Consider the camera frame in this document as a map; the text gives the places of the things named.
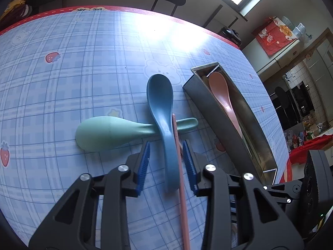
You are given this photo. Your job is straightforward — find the green spoon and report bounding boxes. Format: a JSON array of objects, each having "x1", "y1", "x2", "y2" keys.
[{"x1": 75, "y1": 116, "x2": 199, "y2": 152}]

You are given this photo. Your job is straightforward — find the red printed hanging cloth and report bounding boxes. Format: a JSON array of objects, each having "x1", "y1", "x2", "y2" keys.
[{"x1": 252, "y1": 16, "x2": 298, "y2": 56}]

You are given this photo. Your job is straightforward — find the clear plastic containers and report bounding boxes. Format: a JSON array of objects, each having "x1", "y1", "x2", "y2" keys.
[{"x1": 282, "y1": 16, "x2": 313, "y2": 42}]

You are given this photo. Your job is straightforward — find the blue plaid tablecloth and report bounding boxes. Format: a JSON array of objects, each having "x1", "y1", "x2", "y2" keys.
[{"x1": 0, "y1": 5, "x2": 293, "y2": 250}]

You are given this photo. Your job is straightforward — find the metal utensil tray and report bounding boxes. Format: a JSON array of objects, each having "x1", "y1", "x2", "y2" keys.
[{"x1": 183, "y1": 62, "x2": 278, "y2": 184}]

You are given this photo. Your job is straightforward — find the black oven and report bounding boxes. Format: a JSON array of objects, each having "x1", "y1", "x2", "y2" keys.
[{"x1": 289, "y1": 82, "x2": 316, "y2": 118}]

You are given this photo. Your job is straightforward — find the pink spoon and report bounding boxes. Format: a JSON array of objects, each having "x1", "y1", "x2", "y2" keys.
[{"x1": 208, "y1": 71, "x2": 244, "y2": 138}]

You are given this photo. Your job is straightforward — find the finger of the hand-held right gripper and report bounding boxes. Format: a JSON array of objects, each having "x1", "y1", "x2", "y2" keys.
[{"x1": 263, "y1": 180, "x2": 304, "y2": 209}]

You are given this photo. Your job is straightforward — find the pink chopstick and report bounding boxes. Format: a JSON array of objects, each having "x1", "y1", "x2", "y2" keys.
[{"x1": 172, "y1": 113, "x2": 191, "y2": 250}]

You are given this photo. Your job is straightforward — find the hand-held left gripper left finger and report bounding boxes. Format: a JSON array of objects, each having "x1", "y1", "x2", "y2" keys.
[{"x1": 29, "y1": 141, "x2": 151, "y2": 250}]

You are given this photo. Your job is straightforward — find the black bag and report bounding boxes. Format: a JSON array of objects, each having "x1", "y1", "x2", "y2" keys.
[{"x1": 221, "y1": 27, "x2": 242, "y2": 45}]

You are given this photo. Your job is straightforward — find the row of bottles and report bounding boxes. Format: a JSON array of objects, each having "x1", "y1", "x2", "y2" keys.
[{"x1": 285, "y1": 120, "x2": 328, "y2": 149}]

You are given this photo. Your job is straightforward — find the dark blue spoon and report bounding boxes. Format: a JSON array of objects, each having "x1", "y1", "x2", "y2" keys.
[{"x1": 146, "y1": 74, "x2": 181, "y2": 194}]

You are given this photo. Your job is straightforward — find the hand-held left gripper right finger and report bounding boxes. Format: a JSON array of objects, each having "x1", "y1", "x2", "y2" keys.
[{"x1": 182, "y1": 140, "x2": 305, "y2": 250}]

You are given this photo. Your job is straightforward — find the white cabinet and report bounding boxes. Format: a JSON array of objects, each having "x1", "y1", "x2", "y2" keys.
[{"x1": 256, "y1": 29, "x2": 333, "y2": 84}]

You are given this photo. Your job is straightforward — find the black chair frame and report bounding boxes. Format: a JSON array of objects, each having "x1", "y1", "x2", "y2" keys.
[{"x1": 203, "y1": 4, "x2": 247, "y2": 29}]

